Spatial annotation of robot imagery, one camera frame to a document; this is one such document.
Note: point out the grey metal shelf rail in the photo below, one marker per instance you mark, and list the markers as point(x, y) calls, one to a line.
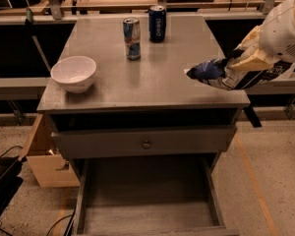
point(22, 88)

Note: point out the white ceramic bowl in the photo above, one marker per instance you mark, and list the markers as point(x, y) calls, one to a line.
point(74, 74)

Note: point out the grey open middle drawer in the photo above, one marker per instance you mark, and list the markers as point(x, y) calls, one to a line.
point(171, 195)

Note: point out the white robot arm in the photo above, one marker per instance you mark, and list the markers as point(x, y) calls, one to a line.
point(269, 43)

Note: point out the black bin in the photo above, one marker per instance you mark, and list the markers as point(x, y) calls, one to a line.
point(10, 167)

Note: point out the grey wooden drawer cabinet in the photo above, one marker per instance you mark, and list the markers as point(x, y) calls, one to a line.
point(157, 81)

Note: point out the cardboard box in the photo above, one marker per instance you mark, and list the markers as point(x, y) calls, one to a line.
point(48, 166)

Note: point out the silver blue energy drink can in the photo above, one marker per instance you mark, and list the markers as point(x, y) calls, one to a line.
point(132, 38)

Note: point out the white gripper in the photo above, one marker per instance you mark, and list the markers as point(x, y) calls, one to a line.
point(279, 33)

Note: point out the blue chip bag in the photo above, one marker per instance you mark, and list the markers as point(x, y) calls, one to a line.
point(217, 74)

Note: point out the blue pepsi can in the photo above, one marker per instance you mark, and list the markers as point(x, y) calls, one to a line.
point(157, 23)

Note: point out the grey top drawer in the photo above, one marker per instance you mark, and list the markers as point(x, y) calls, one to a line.
point(171, 131)

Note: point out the round brass drawer knob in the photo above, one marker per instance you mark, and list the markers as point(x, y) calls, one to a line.
point(146, 144)

